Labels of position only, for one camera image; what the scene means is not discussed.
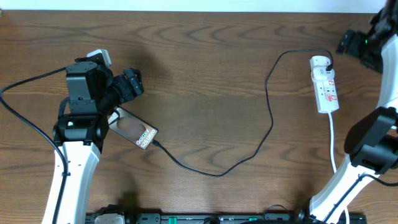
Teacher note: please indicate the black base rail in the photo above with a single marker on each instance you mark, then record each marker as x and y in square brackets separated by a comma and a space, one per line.
[156, 218]

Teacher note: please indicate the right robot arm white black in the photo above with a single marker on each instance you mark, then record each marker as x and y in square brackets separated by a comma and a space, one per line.
[370, 150]

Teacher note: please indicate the white power strip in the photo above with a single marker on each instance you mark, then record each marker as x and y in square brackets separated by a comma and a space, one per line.
[324, 84]

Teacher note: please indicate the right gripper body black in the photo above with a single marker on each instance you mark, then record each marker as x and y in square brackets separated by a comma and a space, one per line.
[368, 51]

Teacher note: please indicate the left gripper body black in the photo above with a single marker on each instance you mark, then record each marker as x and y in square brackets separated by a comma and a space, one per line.
[125, 94]

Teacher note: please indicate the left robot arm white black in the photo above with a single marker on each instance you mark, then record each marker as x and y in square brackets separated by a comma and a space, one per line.
[81, 128]

